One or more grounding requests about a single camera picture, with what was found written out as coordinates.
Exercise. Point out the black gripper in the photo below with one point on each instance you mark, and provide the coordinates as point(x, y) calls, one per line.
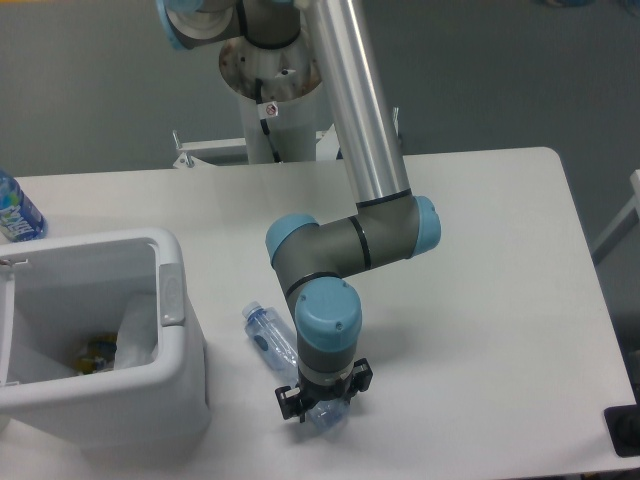
point(314, 387)

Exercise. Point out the crushed clear plastic bottle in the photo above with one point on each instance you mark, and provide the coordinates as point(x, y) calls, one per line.
point(275, 341)

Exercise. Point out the clear plastic wrapper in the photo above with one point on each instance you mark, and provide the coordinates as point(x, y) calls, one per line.
point(137, 335)

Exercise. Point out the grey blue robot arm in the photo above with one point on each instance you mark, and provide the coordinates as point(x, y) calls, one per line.
point(314, 256)

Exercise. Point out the yellow trash inside bin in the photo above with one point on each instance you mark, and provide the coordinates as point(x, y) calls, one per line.
point(98, 355)

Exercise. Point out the white plastic trash can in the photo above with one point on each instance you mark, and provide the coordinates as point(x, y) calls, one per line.
point(58, 293)

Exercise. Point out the black clamp at table edge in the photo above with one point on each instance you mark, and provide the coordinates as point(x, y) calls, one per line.
point(623, 426)

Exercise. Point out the blue labelled water bottle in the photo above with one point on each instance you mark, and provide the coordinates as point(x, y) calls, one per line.
point(21, 220)

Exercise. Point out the white metal frame bracket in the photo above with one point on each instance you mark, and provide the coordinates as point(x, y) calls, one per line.
point(234, 150)

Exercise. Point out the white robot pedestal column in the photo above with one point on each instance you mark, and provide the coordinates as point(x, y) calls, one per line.
point(278, 92)

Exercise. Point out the white frame at right edge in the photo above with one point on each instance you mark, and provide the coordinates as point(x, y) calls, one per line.
point(620, 225)

